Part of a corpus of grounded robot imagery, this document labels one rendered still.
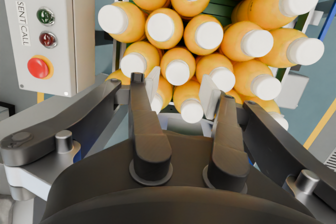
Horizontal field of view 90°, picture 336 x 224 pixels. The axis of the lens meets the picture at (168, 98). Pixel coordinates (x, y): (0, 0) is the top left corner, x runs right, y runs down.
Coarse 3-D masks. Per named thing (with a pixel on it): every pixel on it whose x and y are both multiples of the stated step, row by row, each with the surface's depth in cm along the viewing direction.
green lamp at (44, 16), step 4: (36, 12) 26; (40, 12) 26; (44, 12) 26; (48, 12) 26; (36, 16) 26; (40, 16) 26; (44, 16) 26; (48, 16) 26; (40, 20) 26; (44, 20) 26; (48, 20) 26
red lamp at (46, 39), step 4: (44, 32) 27; (40, 36) 27; (44, 36) 27; (48, 36) 27; (40, 40) 27; (44, 40) 27; (48, 40) 27; (52, 40) 28; (44, 44) 27; (48, 44) 27; (52, 44) 28
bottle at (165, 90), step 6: (162, 78) 35; (162, 84) 33; (168, 84) 35; (156, 90) 32; (162, 90) 32; (168, 90) 34; (162, 96) 32; (168, 96) 34; (162, 102) 31; (168, 102) 35; (162, 108) 34
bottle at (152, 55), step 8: (144, 40) 38; (128, 48) 31; (136, 48) 30; (144, 48) 30; (152, 48) 32; (144, 56) 30; (152, 56) 31; (160, 56) 37; (152, 64) 31; (144, 72) 31
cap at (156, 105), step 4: (156, 96) 30; (152, 100) 29; (156, 100) 29; (160, 100) 30; (152, 104) 29; (156, 104) 29; (160, 104) 29; (152, 108) 30; (156, 108) 30; (160, 108) 30; (156, 112) 30
